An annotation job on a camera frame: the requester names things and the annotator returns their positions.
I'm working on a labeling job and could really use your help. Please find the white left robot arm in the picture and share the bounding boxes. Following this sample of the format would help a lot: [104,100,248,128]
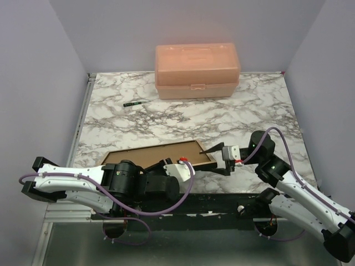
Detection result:
[19,157,186,219]

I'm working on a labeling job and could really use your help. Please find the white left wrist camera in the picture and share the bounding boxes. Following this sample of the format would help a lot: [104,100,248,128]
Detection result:
[163,157,195,183]

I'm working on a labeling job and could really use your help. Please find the rectangular picture frame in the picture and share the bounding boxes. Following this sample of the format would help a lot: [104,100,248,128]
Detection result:
[99,139,217,168]

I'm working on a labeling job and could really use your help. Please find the aluminium extrusion frame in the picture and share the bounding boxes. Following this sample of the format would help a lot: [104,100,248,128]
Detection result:
[35,72,338,265]

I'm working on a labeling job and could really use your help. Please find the brown cardboard backing sheet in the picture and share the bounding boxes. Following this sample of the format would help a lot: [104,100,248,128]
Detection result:
[106,141,211,167]

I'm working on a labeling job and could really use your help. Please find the small green black screwdriver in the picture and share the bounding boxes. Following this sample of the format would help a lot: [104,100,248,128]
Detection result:
[123,101,148,108]

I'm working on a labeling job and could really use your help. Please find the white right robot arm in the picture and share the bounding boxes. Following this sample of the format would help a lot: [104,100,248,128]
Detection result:
[205,130,354,263]

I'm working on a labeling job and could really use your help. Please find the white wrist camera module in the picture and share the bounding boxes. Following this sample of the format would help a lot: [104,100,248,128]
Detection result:
[222,145,242,166]

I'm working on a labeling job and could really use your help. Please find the orange translucent plastic toolbox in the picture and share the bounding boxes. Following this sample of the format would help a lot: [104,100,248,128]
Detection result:
[155,43,241,100]

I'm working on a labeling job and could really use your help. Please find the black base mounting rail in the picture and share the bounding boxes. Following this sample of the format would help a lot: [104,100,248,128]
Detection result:
[55,191,289,232]

